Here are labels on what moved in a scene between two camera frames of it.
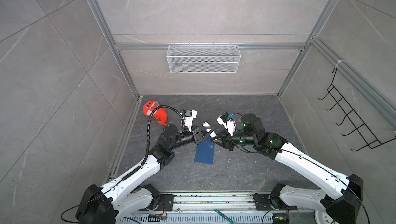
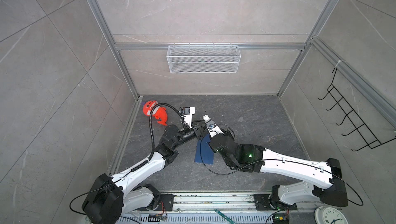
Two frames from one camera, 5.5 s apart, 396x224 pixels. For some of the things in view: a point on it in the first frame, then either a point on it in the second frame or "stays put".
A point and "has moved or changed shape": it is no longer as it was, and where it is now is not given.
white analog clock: (322, 217) stays put
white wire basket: (203, 59) stays put
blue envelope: (205, 152) stays put
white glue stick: (213, 134) has moved or changed shape
